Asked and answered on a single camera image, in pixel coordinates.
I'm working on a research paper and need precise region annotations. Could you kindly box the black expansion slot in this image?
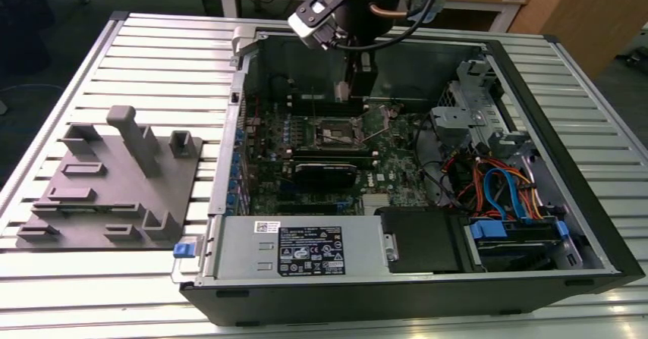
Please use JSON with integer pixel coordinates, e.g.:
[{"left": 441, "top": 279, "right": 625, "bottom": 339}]
[{"left": 276, "top": 201, "right": 340, "bottom": 215}]

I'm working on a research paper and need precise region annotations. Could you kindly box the metal drive cage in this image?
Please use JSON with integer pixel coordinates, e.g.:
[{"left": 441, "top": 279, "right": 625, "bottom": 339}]
[{"left": 429, "top": 60, "right": 538, "bottom": 165}]

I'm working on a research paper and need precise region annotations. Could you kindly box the green motherboard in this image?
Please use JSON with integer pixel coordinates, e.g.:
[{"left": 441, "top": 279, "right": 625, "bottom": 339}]
[{"left": 240, "top": 99, "right": 449, "bottom": 217}]

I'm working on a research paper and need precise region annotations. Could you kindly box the wooden cabinet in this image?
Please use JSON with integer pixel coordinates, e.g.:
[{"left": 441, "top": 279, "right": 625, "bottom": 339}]
[{"left": 507, "top": 0, "right": 648, "bottom": 80}]

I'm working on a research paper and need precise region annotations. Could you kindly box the silver chipset heatsink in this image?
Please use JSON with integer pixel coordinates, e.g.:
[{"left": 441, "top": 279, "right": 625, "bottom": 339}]
[{"left": 362, "top": 192, "right": 395, "bottom": 208}]

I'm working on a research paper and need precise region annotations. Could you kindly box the hard disk in blue carrier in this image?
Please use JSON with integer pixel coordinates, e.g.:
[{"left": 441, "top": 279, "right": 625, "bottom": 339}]
[{"left": 467, "top": 219, "right": 569, "bottom": 247}]

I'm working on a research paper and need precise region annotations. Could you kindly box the silver power supply unit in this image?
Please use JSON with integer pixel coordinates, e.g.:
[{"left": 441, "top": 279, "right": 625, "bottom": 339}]
[{"left": 193, "top": 214, "right": 400, "bottom": 279}]

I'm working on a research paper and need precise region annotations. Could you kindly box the grey parts rack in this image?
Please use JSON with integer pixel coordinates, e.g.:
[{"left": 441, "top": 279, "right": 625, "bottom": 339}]
[{"left": 14, "top": 105, "right": 204, "bottom": 250}]

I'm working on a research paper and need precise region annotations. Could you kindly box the black PC case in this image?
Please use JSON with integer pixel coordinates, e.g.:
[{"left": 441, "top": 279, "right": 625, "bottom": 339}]
[{"left": 169, "top": 24, "right": 645, "bottom": 327}]

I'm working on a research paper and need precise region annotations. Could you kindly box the black camera cable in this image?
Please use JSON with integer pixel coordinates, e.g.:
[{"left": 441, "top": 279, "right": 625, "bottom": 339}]
[{"left": 328, "top": 0, "right": 449, "bottom": 52}]

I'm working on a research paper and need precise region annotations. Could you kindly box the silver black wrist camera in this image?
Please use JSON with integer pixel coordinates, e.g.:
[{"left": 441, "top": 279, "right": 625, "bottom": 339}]
[{"left": 286, "top": 0, "right": 350, "bottom": 51}]

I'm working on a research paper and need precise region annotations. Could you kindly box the orange wire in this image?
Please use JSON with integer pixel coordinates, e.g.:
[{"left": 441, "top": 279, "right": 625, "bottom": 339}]
[
  {"left": 505, "top": 166, "right": 547, "bottom": 221},
  {"left": 470, "top": 159, "right": 495, "bottom": 213}
]

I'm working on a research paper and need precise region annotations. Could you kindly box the blue data cable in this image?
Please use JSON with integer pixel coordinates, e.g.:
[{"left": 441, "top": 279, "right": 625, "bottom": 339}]
[
  {"left": 482, "top": 168, "right": 510, "bottom": 219},
  {"left": 505, "top": 168, "right": 533, "bottom": 224}
]

